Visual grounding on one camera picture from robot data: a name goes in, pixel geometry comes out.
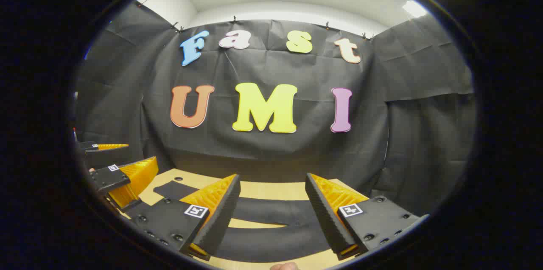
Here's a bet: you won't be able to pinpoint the ceiling light panel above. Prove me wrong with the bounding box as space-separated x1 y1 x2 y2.
402 0 428 18

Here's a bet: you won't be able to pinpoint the dark jeans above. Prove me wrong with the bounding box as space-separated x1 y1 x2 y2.
154 181 336 263

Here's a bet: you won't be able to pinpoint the black backdrop cloth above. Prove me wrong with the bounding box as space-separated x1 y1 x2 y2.
76 2 478 215

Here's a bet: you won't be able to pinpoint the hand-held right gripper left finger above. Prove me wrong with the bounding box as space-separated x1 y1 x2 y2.
127 174 241 261

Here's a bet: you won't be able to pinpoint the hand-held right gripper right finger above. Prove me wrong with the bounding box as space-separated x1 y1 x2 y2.
305 173 429 261

